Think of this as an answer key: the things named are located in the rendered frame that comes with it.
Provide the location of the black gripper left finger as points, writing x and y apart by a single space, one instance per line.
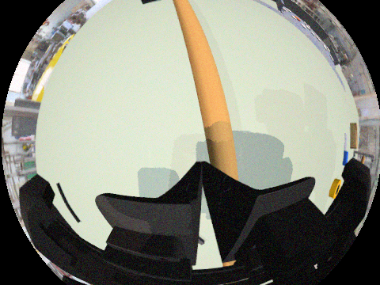
177 212

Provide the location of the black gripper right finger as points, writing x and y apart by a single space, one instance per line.
234 207

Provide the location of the tan wooden block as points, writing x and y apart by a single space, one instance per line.
354 136

